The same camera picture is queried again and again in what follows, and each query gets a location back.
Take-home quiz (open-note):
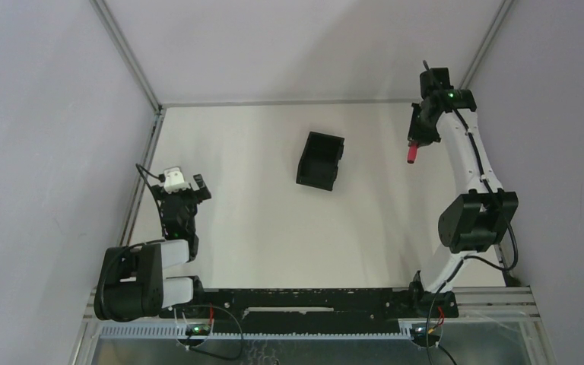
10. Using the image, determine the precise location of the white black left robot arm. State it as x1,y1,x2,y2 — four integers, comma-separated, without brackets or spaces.
94,168,211,322

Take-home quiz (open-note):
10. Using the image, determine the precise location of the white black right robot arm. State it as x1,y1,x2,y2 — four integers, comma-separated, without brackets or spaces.
407,88,519,316

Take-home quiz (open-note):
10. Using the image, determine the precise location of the black plastic bin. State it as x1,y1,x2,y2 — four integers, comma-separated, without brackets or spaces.
296,132,344,191

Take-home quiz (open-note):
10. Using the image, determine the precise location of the left control board wiring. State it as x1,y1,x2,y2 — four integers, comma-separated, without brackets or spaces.
173,304,245,362

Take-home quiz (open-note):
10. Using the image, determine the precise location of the control board wiring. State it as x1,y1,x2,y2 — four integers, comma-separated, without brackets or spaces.
173,304,245,362
411,305,459,365

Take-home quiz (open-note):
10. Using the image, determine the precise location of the right control board wiring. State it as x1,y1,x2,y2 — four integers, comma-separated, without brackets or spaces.
411,305,459,365

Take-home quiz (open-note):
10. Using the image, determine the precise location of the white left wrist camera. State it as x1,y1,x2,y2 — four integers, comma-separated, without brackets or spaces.
158,167,192,194

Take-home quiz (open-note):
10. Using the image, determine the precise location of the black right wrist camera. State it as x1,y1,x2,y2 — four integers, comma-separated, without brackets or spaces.
419,60,452,100

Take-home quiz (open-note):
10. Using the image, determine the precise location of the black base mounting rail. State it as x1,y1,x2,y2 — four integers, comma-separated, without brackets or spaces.
160,287,459,334

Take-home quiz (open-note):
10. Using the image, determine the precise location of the white cable duct strip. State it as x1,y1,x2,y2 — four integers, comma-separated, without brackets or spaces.
99,322,412,340

